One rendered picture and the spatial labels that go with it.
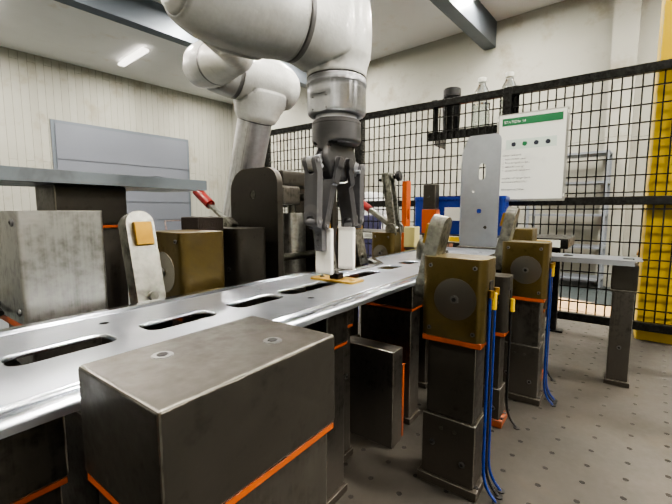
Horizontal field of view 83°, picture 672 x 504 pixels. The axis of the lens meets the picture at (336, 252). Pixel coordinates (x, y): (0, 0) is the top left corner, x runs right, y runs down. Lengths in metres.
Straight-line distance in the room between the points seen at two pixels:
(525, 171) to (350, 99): 1.03
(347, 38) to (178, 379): 0.49
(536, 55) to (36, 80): 9.67
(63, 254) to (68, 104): 10.26
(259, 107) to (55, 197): 0.63
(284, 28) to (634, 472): 0.83
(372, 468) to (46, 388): 0.51
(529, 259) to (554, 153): 0.70
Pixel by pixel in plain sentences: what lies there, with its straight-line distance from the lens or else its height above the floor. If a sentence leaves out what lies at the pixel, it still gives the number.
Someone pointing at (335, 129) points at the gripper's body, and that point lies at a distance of 0.57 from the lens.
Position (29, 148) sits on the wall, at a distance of 10.38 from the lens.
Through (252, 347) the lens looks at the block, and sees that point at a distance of 0.23.
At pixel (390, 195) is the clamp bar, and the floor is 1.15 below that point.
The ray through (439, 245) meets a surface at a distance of 0.57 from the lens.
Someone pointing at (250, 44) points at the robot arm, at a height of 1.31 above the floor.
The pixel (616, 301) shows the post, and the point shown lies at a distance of 1.10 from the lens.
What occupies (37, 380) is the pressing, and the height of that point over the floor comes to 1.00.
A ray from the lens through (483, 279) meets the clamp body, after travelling 0.54.
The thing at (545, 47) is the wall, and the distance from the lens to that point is 7.63.
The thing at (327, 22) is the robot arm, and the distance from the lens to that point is 0.58.
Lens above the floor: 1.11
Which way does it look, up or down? 6 degrees down
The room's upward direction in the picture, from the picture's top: straight up
